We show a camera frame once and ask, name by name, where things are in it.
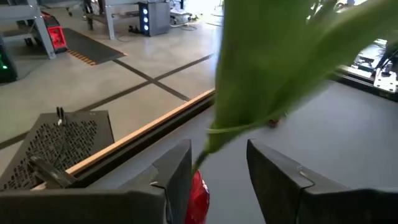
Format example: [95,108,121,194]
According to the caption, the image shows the black perforated computer case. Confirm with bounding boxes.
[0,110,115,191]

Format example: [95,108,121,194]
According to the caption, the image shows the black artificial tulip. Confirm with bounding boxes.
[191,0,398,175]

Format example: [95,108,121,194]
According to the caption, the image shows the red and black box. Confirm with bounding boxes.
[40,11,68,54]

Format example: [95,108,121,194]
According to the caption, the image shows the grey metal bracket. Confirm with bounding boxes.
[372,67,398,94]

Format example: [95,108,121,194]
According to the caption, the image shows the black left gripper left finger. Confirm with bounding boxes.
[0,139,193,224]

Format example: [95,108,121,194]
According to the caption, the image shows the grey computer tower blue lights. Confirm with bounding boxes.
[138,1,171,37]

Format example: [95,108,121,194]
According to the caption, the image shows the dark mat orange striped edge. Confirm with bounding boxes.
[62,27,127,66]

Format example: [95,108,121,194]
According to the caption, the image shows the grey metal workbench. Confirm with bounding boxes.
[0,0,85,60]

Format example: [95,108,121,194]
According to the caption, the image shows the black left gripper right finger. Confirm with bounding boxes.
[247,139,398,224]

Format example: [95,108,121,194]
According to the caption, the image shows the black table frame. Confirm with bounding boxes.
[71,73,398,189]

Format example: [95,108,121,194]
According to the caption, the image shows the black frame handle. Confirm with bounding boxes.
[28,154,78,190]

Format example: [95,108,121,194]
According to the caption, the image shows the black computer green light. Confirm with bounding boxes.
[0,40,18,84]

